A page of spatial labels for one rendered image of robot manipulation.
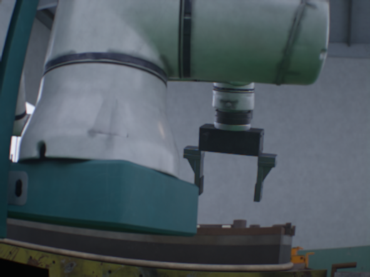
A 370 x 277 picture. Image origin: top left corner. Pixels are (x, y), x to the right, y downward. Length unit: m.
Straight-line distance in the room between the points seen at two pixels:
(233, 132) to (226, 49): 0.51
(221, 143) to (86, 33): 0.57
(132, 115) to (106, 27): 0.10
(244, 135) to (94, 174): 0.61
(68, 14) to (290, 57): 0.25
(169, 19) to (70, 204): 0.22
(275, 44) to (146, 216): 0.22
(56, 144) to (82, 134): 0.03
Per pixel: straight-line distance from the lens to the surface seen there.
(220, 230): 1.35
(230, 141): 1.01
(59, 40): 0.52
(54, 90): 0.49
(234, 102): 0.98
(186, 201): 0.51
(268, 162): 1.01
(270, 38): 0.51
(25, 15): 0.56
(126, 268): 1.36
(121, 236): 1.45
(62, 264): 1.47
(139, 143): 0.45
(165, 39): 0.51
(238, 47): 0.51
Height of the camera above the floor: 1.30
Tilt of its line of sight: 13 degrees up
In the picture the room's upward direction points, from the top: 3 degrees clockwise
